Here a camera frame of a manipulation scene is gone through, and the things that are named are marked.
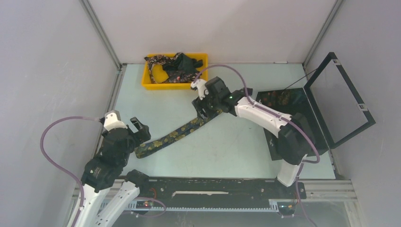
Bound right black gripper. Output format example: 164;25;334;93
192;89;221;121

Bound navy gold floral tie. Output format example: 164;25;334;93
134;110;223;158

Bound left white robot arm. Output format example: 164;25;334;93
67;112;151;227

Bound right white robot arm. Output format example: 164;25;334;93
191;77;314;198

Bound rolled ties in box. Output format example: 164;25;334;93
260;90;295;107

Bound black pink floral tie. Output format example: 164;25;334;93
144;54;199;84

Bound dark green tie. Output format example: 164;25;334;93
162;52;203;73

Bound black storage box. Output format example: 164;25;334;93
256;88;329;156

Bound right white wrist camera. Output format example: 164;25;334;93
190;79;209;100

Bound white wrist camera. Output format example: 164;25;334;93
100;110;128;131
190;79;209;100

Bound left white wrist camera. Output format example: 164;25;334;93
100;110;128;131

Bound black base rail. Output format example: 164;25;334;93
139;177;306;210

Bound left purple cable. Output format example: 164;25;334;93
40;116;104;227

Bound black box lid frame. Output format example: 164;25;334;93
304;52;376;149

